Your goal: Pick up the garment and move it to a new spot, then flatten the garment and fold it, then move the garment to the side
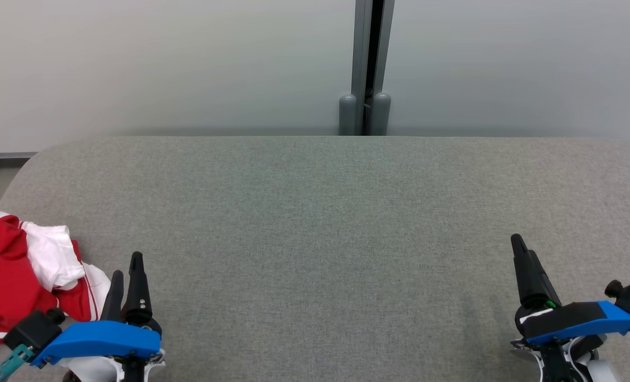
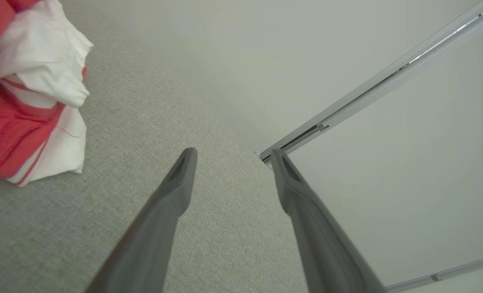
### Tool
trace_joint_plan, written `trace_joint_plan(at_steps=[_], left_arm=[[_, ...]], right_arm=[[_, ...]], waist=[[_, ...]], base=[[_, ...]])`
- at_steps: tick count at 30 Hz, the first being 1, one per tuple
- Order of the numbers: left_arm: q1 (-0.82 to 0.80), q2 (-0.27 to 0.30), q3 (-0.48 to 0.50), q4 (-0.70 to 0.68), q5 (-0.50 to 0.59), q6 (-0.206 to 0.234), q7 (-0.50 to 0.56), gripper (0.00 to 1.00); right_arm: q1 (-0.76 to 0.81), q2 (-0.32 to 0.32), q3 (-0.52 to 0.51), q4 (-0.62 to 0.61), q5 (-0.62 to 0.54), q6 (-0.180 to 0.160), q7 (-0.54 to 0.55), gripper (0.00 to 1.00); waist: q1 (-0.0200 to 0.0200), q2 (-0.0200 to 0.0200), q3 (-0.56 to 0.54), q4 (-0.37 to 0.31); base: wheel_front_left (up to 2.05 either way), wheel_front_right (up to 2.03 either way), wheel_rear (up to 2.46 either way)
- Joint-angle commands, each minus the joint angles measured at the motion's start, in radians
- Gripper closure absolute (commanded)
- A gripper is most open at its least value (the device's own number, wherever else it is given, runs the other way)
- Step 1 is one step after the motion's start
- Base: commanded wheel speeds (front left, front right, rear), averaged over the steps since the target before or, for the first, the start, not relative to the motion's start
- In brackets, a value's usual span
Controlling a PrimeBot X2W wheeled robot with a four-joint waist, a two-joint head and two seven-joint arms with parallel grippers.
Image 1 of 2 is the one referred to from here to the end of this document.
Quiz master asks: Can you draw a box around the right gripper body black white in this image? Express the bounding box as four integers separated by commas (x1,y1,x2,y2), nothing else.
511,301,620,382

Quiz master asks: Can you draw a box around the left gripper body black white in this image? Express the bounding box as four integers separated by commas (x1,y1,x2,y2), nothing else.
60,310,166,382

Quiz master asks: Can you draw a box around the left blue camera mount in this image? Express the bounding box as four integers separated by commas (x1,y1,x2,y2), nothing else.
31,320,161,368

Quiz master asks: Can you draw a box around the red white basketball jersey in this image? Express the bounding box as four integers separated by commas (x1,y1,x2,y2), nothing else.
0,209,112,324

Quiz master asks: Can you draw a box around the grey metal vertical post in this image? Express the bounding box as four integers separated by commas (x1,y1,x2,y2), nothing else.
351,0,396,136

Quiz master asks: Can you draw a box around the grey cylindrical bumper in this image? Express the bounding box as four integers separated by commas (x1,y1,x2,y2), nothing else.
339,94,358,136
372,92,391,136

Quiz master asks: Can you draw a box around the grey metal floor rail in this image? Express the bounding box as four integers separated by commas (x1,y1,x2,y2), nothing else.
0,152,38,173

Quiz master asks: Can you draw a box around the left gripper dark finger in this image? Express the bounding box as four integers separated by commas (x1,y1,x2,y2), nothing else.
121,252,153,325
101,271,125,322

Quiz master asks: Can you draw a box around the right blue camera mount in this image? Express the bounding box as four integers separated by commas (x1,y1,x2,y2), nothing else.
521,301,630,346

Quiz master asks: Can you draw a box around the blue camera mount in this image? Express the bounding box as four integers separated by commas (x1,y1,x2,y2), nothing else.
521,301,630,346
31,320,161,368

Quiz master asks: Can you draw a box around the left teal cable connector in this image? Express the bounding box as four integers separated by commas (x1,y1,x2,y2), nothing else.
0,344,34,382

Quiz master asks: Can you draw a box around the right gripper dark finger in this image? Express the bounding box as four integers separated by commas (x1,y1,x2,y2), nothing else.
510,233,539,307
527,250,562,308

